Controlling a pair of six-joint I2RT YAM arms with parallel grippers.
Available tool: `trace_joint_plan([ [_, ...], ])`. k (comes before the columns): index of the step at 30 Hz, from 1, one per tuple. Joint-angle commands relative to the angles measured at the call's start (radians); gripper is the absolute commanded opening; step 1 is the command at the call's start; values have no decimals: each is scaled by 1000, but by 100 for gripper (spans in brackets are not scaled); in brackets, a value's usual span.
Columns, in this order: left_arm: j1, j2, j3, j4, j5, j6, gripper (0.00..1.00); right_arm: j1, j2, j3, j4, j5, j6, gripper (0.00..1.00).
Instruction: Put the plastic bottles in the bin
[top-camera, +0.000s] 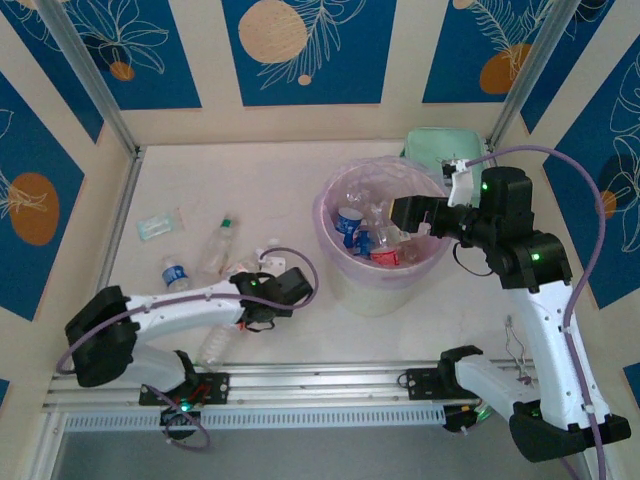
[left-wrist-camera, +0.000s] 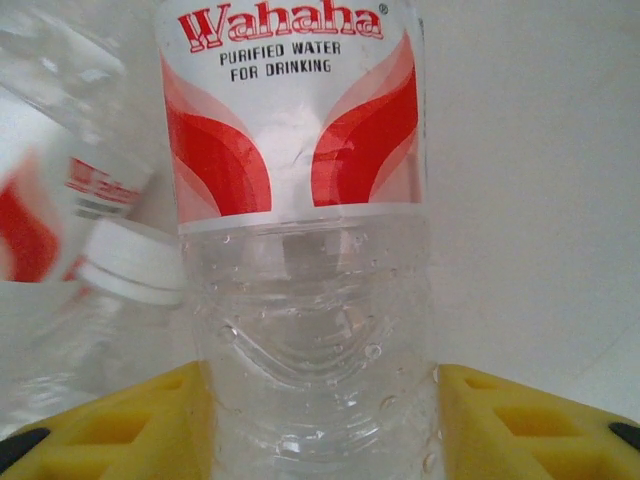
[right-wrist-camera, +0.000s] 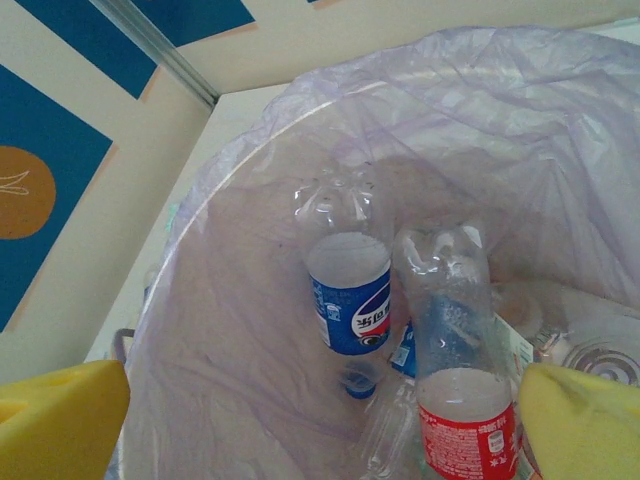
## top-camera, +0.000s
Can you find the blue label bottle white cap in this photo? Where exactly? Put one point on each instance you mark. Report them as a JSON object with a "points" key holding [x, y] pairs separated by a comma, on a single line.
{"points": [[348, 222]]}

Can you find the clear bottle green cap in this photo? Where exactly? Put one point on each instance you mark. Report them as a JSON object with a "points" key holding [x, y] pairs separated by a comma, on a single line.
{"points": [[217, 245]]}

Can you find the blue label water bottle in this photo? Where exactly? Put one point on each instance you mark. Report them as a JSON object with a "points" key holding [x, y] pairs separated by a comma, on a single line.
{"points": [[175, 275]]}

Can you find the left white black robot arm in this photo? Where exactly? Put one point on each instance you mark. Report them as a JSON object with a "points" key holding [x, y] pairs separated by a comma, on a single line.
{"points": [[190, 307]]}

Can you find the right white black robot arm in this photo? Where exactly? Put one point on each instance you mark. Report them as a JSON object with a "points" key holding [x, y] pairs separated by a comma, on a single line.
{"points": [[550, 350]]}

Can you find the bin with purple plastic liner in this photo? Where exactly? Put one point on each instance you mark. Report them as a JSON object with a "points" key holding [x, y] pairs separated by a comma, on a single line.
{"points": [[325, 220]]}

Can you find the cream waste bin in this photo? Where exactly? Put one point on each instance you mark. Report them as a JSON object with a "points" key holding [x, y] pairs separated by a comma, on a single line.
{"points": [[370, 300]]}

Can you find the teal clear flat packet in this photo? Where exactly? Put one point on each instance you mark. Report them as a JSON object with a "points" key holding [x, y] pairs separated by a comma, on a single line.
{"points": [[160, 225]]}

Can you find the left black controller board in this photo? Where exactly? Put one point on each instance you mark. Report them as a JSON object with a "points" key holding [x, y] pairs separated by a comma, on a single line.
{"points": [[172, 415]]}

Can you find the black controller board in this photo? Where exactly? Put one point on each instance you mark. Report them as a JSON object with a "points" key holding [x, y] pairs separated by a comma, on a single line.
{"points": [[457, 420], [172, 415]]}

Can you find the right black controller board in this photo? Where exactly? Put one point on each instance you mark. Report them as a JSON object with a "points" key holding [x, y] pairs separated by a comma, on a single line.
{"points": [[457, 420]]}

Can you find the right aluminium side rail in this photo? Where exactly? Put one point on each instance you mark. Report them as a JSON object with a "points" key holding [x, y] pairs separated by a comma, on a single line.
{"points": [[487, 150]]}

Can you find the aluminium side rail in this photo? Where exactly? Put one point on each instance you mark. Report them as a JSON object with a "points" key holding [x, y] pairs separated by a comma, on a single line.
{"points": [[487, 150], [122, 210]]}

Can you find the aluminium mounting rail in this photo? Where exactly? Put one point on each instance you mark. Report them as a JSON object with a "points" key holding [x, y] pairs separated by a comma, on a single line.
{"points": [[325, 385]]}

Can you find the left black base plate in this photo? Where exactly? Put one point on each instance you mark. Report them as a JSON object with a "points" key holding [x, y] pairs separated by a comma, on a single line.
{"points": [[215, 387]]}

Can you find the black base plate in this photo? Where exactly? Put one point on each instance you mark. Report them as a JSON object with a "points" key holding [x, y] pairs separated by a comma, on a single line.
{"points": [[420, 384], [215, 387]]}

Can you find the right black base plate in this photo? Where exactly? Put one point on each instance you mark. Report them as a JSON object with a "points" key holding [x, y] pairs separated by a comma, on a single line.
{"points": [[420, 384]]}

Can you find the right aluminium frame post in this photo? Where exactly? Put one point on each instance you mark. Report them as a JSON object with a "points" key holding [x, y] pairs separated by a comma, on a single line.
{"points": [[545, 45]]}

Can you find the aluminium frame post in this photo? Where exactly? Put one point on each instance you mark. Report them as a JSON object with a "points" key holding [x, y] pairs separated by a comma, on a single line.
{"points": [[90, 65], [545, 45]]}

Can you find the left aluminium side rail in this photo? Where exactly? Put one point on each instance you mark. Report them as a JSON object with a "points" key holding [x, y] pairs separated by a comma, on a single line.
{"points": [[122, 210]]}

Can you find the left aluminium frame post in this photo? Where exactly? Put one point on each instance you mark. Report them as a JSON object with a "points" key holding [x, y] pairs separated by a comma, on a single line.
{"points": [[90, 65]]}

